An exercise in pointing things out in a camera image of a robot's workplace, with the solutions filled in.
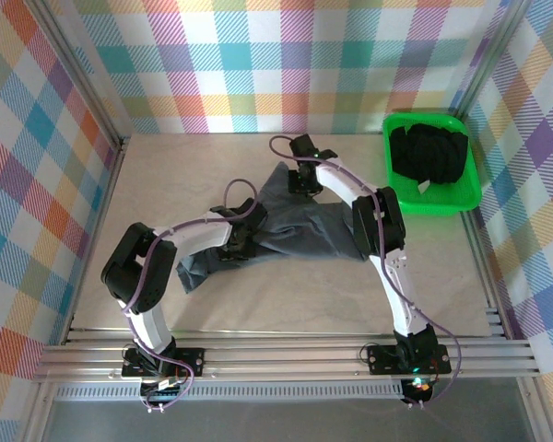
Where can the grey t-shirt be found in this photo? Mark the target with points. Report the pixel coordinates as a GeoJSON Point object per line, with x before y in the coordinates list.
{"type": "Point", "coordinates": [304, 230]}

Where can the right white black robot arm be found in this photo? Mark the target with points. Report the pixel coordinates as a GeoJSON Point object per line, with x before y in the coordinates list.
{"type": "Point", "coordinates": [401, 285]}

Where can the white clothing tag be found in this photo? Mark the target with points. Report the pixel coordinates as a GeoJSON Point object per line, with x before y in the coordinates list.
{"type": "Point", "coordinates": [425, 186]}

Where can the green plastic basket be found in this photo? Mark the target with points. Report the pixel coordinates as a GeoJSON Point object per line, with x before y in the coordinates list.
{"type": "Point", "coordinates": [433, 202]}

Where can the black t-shirt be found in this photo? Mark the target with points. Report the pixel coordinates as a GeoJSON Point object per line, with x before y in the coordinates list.
{"type": "Point", "coordinates": [428, 152]}

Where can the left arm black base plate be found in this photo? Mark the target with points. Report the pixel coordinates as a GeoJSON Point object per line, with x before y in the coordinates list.
{"type": "Point", "coordinates": [191, 361]}

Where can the aluminium rail beam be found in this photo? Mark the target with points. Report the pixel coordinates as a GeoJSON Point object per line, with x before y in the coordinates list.
{"type": "Point", "coordinates": [281, 361]}

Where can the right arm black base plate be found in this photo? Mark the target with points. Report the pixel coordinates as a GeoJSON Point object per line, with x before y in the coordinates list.
{"type": "Point", "coordinates": [380, 359]}

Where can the aluminium corner post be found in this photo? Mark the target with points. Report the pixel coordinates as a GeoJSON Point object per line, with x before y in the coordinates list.
{"type": "Point", "coordinates": [488, 60]}
{"type": "Point", "coordinates": [78, 73]}

